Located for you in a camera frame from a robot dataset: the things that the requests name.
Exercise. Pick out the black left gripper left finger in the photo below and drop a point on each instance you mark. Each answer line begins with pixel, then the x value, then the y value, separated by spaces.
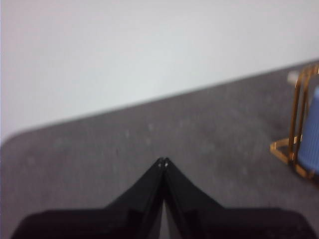
pixel 124 219

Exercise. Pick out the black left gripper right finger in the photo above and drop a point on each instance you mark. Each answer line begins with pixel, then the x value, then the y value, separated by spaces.
pixel 211 221

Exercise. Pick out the blue ribbed plastic cup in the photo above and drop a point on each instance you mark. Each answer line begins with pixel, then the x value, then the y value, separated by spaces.
pixel 310 139

